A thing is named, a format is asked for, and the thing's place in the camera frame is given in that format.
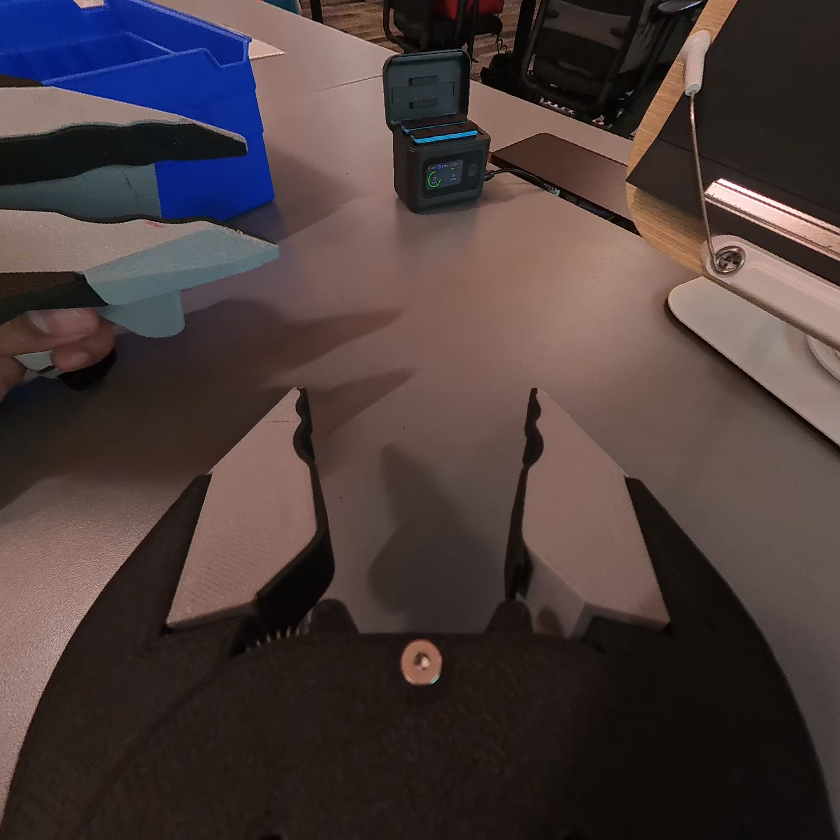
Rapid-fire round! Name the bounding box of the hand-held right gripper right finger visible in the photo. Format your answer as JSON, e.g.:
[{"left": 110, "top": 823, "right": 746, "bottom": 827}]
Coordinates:
[{"left": 504, "top": 387, "right": 672, "bottom": 639}]

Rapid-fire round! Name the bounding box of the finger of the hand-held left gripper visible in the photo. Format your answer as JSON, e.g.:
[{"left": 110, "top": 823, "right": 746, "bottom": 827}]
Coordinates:
[
  {"left": 0, "top": 85, "right": 250, "bottom": 219},
  {"left": 0, "top": 209, "right": 281, "bottom": 339}
]

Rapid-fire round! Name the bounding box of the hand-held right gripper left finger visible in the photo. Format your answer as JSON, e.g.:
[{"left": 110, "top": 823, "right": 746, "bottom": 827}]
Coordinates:
[{"left": 165, "top": 387, "right": 336, "bottom": 651}]

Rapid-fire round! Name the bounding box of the person's left hand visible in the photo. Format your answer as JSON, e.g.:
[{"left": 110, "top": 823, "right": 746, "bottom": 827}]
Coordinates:
[{"left": 0, "top": 308, "right": 118, "bottom": 403}]

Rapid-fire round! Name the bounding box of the blue plastic bin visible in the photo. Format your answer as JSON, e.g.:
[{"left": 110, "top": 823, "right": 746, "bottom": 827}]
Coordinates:
[{"left": 0, "top": 0, "right": 277, "bottom": 222}]

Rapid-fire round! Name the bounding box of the dark charging case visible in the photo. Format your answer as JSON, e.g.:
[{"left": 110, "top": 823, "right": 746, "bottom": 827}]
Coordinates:
[{"left": 382, "top": 49, "right": 492, "bottom": 214}]

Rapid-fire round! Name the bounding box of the black office chair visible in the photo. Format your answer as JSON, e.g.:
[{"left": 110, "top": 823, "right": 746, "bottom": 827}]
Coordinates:
[
  {"left": 512, "top": 0, "right": 700, "bottom": 126},
  {"left": 382, "top": 0, "right": 503, "bottom": 55}
]

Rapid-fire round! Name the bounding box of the black board on white stand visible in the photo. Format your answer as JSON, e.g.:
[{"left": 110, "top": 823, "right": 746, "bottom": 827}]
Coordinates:
[{"left": 625, "top": 0, "right": 840, "bottom": 448}]

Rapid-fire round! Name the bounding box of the black charger cable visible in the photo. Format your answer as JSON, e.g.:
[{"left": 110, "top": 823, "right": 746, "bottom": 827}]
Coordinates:
[{"left": 484, "top": 167, "right": 559, "bottom": 196}]

